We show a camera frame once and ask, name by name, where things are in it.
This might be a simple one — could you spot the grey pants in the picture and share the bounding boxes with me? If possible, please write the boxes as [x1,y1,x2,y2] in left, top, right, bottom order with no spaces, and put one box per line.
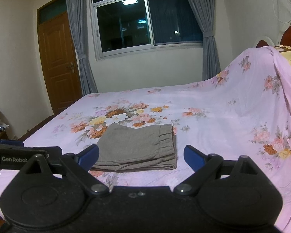
[92,124,177,172]

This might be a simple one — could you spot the left grey curtain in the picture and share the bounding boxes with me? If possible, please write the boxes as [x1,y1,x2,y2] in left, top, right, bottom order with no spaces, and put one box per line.
[66,0,98,95]

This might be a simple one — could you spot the brown wooden door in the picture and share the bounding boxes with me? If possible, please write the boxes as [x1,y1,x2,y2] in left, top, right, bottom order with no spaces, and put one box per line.
[37,0,82,115]

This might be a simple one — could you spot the grey curtain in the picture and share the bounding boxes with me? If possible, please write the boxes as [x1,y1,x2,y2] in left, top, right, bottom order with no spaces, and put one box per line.
[66,0,98,95]
[188,0,221,81]

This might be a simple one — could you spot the right grey curtain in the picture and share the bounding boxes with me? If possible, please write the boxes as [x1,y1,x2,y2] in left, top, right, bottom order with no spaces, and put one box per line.
[188,0,221,81]

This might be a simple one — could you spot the red wooden headboard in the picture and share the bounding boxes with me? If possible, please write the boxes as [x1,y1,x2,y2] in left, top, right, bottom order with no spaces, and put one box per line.
[254,26,291,47]

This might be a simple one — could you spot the sliding glass window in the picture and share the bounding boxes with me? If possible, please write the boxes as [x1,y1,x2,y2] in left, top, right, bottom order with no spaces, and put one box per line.
[90,0,202,59]

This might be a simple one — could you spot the pink floral bed sheet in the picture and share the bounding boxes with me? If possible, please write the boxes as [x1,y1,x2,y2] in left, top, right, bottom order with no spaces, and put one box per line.
[25,47,291,232]

